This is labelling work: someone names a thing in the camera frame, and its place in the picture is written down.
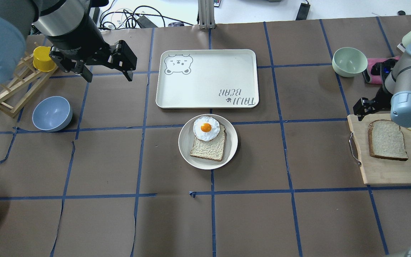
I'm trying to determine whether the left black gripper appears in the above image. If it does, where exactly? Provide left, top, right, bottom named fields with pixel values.
left=49, top=14, right=137, bottom=83

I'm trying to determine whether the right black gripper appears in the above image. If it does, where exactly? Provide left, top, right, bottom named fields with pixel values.
left=353, top=64, right=396, bottom=121

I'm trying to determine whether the bread slice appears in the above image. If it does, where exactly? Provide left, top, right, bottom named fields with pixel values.
left=367, top=119, right=409, bottom=161
left=190, top=124, right=227, bottom=162

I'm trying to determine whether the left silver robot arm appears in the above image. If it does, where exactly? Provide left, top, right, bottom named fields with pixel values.
left=0, top=0, right=137, bottom=84

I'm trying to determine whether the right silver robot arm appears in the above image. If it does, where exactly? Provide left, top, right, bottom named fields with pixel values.
left=353, top=42, right=411, bottom=128

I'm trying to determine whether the cream round plate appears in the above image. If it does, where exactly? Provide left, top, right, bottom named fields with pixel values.
left=178, top=114, right=239, bottom=170

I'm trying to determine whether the bread slice on plate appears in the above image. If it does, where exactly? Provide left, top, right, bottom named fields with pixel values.
left=190, top=124, right=227, bottom=162

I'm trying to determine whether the pink cloth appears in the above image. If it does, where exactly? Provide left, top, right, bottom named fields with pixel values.
left=362, top=56, right=400, bottom=85

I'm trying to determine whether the green bowl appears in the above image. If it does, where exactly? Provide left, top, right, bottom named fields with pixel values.
left=332, top=47, right=368, bottom=77

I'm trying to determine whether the yellow cup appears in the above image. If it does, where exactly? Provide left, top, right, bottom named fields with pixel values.
left=33, top=46, right=56, bottom=72

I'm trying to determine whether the blue bowl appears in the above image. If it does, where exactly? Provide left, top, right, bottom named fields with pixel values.
left=32, top=96, right=73, bottom=132

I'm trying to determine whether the cream bear tray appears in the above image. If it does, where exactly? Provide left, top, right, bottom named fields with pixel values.
left=156, top=49, right=260, bottom=109

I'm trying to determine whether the wooden rack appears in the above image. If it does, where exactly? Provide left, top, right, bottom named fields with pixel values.
left=0, top=53, right=57, bottom=118

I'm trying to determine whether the black power adapter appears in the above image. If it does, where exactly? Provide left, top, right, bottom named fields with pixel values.
left=295, top=1, right=310, bottom=21

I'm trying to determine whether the fried egg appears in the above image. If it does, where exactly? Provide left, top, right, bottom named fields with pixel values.
left=193, top=116, right=221, bottom=142

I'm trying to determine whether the black cable bundle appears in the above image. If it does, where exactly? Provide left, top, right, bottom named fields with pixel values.
left=98, top=5, right=195, bottom=30

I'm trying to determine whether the aluminium frame post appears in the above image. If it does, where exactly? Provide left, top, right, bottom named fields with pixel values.
left=198, top=0, right=216, bottom=30

